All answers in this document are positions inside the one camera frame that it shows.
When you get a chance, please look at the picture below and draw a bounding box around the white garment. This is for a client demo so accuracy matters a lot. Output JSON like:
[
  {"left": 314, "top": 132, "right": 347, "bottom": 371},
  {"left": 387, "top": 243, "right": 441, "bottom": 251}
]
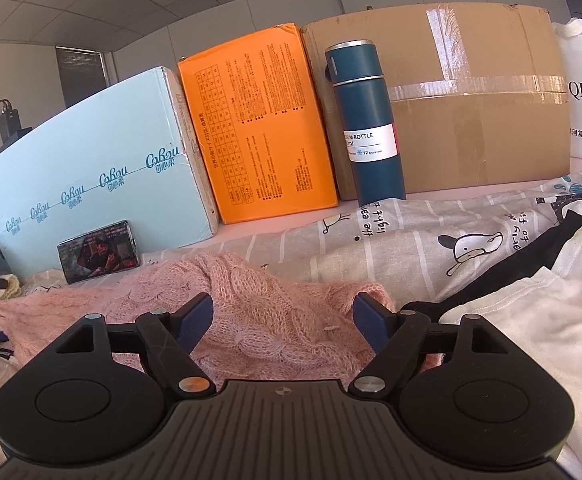
[{"left": 438, "top": 187, "right": 582, "bottom": 480}]

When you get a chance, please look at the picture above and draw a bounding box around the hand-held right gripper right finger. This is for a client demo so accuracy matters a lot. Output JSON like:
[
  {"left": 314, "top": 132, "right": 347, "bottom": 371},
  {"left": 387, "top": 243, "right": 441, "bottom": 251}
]
[{"left": 347, "top": 292, "right": 515, "bottom": 398}]

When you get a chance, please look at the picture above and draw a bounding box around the dark blue vacuum bottle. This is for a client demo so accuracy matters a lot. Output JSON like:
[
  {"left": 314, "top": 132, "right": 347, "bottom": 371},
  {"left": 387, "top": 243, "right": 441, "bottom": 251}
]
[{"left": 324, "top": 39, "right": 407, "bottom": 207}]

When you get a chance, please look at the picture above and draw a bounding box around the pink knit sweater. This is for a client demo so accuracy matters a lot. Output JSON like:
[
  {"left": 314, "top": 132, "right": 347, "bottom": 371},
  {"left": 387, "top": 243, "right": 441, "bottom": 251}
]
[{"left": 0, "top": 251, "right": 444, "bottom": 394}]

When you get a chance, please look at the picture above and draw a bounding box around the smartphone with lit screen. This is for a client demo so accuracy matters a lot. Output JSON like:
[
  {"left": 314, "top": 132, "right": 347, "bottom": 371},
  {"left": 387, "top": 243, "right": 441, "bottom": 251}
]
[{"left": 56, "top": 233, "right": 140, "bottom": 286}]

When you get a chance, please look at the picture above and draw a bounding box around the grey printed bed sheet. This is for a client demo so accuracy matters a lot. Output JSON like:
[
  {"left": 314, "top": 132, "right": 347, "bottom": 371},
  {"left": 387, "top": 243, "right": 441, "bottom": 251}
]
[{"left": 0, "top": 165, "right": 582, "bottom": 480}]

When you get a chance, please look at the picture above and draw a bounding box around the window with blinds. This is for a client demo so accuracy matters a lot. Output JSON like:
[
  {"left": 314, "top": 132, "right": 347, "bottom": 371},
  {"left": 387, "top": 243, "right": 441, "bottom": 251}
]
[{"left": 54, "top": 46, "right": 110, "bottom": 97}]

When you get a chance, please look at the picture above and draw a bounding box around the orange cardboard box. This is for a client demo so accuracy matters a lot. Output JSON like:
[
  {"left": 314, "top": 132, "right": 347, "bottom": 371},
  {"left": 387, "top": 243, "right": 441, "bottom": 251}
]
[{"left": 177, "top": 22, "right": 340, "bottom": 225}]

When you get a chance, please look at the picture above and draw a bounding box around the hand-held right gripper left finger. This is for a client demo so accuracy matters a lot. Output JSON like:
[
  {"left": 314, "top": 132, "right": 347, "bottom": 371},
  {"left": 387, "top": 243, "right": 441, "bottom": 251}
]
[{"left": 54, "top": 292, "right": 216, "bottom": 399}]

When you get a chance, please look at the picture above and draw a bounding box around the cream knit cloth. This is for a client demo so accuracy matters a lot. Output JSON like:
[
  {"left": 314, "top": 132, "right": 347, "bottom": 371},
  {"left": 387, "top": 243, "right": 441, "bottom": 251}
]
[{"left": 0, "top": 272, "right": 58, "bottom": 304}]

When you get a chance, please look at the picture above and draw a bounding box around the light blue cardboard box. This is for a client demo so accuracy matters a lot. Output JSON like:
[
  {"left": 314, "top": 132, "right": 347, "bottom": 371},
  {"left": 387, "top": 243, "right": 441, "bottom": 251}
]
[{"left": 0, "top": 65, "right": 221, "bottom": 281}]

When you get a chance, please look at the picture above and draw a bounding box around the black garment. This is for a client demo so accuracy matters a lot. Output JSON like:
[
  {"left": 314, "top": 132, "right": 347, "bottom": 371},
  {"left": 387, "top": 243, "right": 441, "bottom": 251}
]
[{"left": 401, "top": 207, "right": 582, "bottom": 326}]

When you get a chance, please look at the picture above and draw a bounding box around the brown taped cardboard box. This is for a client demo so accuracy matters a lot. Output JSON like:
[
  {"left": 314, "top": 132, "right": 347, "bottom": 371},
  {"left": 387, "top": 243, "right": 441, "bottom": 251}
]
[{"left": 301, "top": 2, "right": 572, "bottom": 202}]

